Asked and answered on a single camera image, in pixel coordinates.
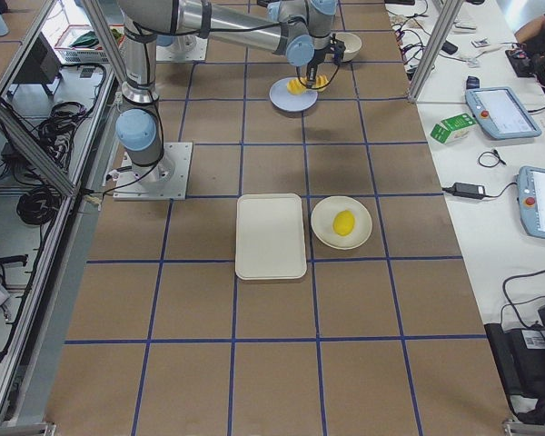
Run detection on green white box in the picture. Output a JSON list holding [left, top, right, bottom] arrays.
[[430, 113, 476, 144]]

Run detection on aluminium frame post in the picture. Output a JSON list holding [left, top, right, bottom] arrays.
[[408, 0, 463, 103]]

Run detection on cream plate with lemon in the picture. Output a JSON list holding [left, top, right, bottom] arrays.
[[311, 196, 372, 250]]

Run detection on teach pendant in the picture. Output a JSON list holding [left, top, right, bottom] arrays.
[[517, 165, 545, 239], [465, 86, 542, 140]]

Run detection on far teach pendant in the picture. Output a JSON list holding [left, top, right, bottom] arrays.
[[465, 86, 542, 140]]

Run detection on blue plate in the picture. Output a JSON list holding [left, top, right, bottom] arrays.
[[269, 77, 318, 112]]

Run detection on near teach pendant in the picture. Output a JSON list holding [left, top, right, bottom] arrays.
[[517, 165, 545, 239]]

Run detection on black power adapter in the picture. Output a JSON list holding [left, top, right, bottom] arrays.
[[453, 183, 486, 199]]

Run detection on yellow lemon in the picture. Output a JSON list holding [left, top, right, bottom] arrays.
[[332, 210, 355, 236]]

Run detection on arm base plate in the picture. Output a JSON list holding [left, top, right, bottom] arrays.
[[156, 38, 208, 64], [113, 142, 193, 201]]

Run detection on yellow twisted bread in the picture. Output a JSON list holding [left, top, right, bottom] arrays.
[[286, 74, 331, 95]]

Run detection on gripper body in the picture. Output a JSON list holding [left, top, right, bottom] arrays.
[[305, 34, 334, 68]]

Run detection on cream bowl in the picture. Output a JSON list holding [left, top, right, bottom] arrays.
[[335, 32, 362, 63]]

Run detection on cream rectangular tray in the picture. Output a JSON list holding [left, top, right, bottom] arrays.
[[235, 193, 307, 281]]

